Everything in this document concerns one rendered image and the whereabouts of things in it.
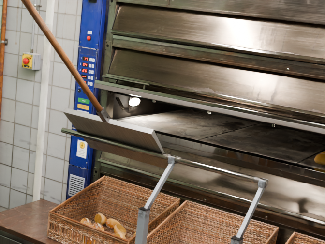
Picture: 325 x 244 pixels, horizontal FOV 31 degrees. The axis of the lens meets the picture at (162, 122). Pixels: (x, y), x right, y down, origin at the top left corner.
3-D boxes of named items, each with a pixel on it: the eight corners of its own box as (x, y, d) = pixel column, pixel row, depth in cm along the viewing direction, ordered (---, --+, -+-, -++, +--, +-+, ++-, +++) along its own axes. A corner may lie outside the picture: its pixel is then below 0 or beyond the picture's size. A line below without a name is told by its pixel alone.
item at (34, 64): (28, 67, 386) (29, 52, 384) (40, 69, 381) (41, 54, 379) (20, 68, 379) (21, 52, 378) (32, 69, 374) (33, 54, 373)
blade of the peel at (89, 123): (151, 134, 283) (153, 129, 284) (62, 112, 309) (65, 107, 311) (173, 171, 311) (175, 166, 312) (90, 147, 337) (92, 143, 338)
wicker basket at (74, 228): (100, 217, 365) (104, 174, 360) (177, 244, 336) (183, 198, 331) (44, 237, 325) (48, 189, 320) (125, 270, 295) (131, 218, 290)
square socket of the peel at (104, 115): (101, 113, 288) (104, 107, 290) (95, 111, 290) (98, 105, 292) (108, 123, 295) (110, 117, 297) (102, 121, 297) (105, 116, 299)
